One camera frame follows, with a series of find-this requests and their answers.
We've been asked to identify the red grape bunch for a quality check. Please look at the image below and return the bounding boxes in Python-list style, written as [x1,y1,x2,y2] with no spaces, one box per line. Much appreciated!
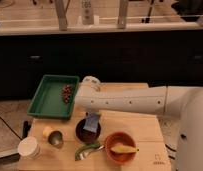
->
[62,84,73,103]

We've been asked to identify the silver fork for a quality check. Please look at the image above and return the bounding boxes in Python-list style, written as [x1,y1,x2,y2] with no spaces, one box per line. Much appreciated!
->
[79,145,104,160]

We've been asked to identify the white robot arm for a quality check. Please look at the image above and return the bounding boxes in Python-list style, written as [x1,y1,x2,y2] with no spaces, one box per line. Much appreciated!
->
[75,76,203,171]

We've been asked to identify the white paper cup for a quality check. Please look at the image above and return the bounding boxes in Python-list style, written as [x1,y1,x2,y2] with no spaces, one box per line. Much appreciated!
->
[17,136,40,158]

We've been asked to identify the metal cup wooden handle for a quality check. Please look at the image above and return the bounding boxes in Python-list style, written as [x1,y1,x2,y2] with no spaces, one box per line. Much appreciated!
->
[42,126,63,148]

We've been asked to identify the yellow corn cob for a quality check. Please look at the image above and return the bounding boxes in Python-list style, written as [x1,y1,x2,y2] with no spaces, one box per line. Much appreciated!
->
[110,144,138,154]

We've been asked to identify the orange bowl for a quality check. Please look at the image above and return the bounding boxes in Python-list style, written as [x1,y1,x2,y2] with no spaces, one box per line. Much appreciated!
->
[104,132,138,165]

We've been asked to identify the green plastic tray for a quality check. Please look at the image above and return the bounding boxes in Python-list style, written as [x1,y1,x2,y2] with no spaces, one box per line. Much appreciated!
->
[28,75,79,120]

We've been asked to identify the purple bowl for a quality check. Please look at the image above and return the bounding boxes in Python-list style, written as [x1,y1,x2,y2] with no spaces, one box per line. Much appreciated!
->
[75,119,101,144]

